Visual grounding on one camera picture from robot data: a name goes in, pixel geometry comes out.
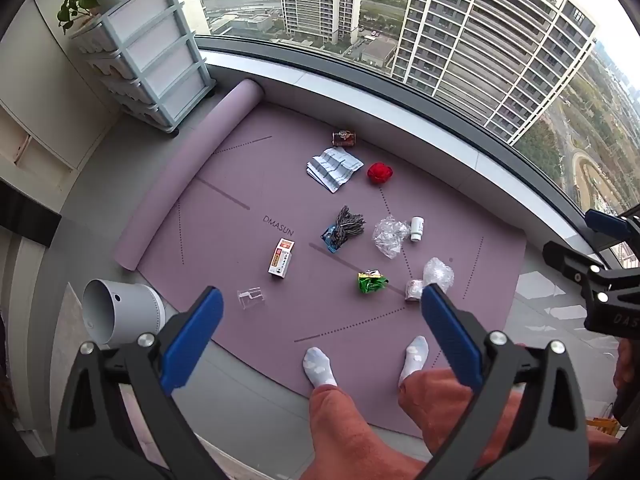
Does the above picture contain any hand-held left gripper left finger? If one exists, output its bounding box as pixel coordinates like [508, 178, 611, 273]
[54, 286, 226, 480]

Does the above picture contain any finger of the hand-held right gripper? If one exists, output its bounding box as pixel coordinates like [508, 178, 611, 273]
[542, 241, 640, 306]
[584, 208, 640, 261]

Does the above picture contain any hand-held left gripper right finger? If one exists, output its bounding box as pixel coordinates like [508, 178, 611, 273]
[420, 282, 591, 480]

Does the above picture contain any white cylindrical bin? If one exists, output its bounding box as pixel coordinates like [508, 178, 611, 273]
[81, 278, 167, 348]

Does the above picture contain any green foil snack bag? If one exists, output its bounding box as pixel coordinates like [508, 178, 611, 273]
[357, 270, 389, 294]

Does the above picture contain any blue battery blister pack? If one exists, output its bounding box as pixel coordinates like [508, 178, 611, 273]
[320, 205, 366, 253]

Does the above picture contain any person's right hand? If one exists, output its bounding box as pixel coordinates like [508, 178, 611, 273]
[614, 337, 640, 396]

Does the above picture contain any person's right white sock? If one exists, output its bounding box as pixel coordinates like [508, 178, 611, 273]
[398, 336, 430, 388]

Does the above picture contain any person's white sock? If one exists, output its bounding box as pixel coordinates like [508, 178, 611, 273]
[398, 336, 430, 388]
[302, 346, 338, 388]

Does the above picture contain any clear bubble wrap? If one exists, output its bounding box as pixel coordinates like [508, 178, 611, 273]
[422, 256, 455, 293]

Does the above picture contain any clear plastic blister tray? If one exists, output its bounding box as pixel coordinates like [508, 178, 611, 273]
[237, 286, 267, 311]

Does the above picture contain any wooden stool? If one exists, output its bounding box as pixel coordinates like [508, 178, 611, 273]
[587, 416, 621, 436]

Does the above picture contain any crumpled clear plastic wrap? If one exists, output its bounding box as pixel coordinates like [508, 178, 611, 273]
[372, 215, 412, 259]

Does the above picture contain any red and white carton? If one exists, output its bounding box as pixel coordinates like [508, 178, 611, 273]
[267, 238, 295, 279]

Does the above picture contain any person's left white sock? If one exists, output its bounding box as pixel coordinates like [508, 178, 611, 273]
[302, 346, 338, 388]

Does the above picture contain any person's left leg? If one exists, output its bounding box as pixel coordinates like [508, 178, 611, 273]
[309, 385, 431, 480]

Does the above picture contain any purple yoga mat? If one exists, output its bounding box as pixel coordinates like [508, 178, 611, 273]
[114, 79, 528, 438]

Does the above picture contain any red crumpled ball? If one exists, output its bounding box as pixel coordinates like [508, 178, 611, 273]
[367, 161, 394, 185]

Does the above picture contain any folded printed paper leaflet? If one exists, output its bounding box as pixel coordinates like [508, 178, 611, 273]
[306, 147, 365, 194]

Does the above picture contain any wide high-rise building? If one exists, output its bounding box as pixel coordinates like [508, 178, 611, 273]
[390, 0, 598, 146]

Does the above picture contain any grey plastic drawer cabinet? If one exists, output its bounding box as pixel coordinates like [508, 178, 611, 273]
[70, 0, 216, 136]

